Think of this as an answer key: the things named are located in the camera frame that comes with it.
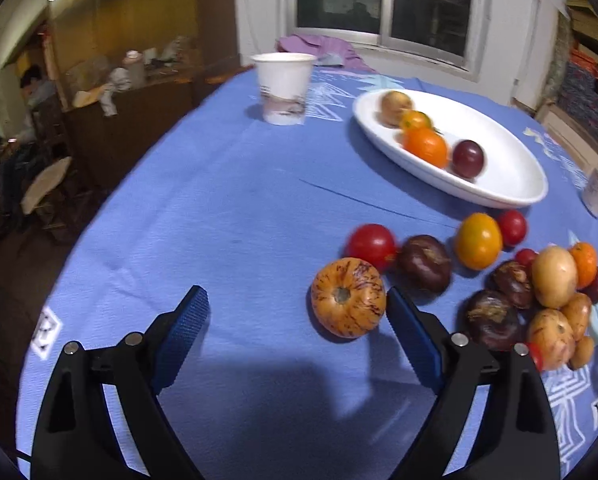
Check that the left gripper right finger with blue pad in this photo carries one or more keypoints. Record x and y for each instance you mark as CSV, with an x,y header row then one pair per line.
x,y
516,438

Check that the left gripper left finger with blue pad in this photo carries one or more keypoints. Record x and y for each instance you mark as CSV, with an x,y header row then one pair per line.
x,y
75,437

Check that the dark purple mangosteen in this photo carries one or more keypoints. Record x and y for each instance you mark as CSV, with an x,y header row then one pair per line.
x,y
511,279
425,263
491,320

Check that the speckled orange striped fruit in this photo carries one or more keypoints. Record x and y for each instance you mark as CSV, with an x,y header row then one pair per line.
x,y
348,297

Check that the yellow orange tomato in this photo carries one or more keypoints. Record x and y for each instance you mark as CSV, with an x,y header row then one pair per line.
x,y
478,241

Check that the speckled tan fruit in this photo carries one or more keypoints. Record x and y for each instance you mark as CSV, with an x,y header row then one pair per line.
x,y
552,335

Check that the tan pear fruit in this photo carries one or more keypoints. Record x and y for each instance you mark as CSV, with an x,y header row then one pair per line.
x,y
554,277

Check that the red cherry tomato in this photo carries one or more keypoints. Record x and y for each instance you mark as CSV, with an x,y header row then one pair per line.
x,y
513,227

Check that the small tan fruit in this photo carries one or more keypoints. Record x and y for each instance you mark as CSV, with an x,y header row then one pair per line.
x,y
583,353

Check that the large dark red plum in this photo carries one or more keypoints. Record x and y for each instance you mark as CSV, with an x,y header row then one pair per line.
x,y
591,290

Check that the small orange mandarin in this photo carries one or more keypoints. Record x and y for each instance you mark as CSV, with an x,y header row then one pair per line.
x,y
427,145

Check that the glossy orange persimmon tomato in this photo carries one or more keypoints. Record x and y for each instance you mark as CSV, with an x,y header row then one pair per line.
x,y
577,312

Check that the large orange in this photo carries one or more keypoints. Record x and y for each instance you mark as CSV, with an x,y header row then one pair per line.
x,y
586,259

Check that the blue patterned tablecloth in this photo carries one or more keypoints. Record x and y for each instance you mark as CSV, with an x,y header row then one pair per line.
x,y
250,212

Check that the white oval plate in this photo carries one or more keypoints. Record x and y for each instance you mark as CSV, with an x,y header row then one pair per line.
x,y
452,147

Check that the white paper cup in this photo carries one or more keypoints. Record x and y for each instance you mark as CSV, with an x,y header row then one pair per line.
x,y
284,79

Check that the seated person in background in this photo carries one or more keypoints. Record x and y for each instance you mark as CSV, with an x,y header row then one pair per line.
x,y
36,88

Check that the wooden cabinet with glass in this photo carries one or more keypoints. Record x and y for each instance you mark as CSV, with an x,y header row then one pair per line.
x,y
92,37

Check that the shelf with stacked boxes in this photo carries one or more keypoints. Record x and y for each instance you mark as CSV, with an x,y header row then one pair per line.
x,y
569,100

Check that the purple cloth on chair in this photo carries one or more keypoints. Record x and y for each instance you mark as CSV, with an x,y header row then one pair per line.
x,y
329,51

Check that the window with aluminium frame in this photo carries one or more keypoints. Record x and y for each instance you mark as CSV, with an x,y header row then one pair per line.
x,y
448,33

